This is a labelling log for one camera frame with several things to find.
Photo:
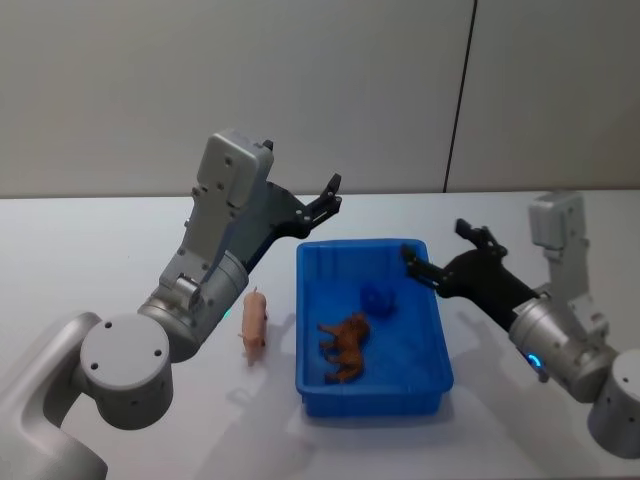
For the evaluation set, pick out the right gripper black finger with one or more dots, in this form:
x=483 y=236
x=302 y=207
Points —
x=482 y=237
x=422 y=270

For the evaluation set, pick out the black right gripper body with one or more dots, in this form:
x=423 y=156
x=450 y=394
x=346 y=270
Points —
x=480 y=280

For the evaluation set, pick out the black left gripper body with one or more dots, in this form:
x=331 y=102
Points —
x=280 y=215

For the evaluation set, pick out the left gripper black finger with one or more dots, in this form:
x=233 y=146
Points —
x=332 y=187
x=325 y=210

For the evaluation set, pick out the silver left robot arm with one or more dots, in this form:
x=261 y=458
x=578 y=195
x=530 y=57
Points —
x=125 y=360

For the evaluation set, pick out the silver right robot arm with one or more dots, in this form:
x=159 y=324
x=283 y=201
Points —
x=550 y=330

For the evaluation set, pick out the small blue toy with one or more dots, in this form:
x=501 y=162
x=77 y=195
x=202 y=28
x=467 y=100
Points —
x=375 y=300

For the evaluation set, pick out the blue plastic bin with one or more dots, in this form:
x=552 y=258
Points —
x=415 y=350

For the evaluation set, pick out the brown toy animal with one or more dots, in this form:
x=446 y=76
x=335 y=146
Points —
x=352 y=340

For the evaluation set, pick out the pink toy pig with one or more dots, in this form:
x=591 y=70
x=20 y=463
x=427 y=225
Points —
x=254 y=320

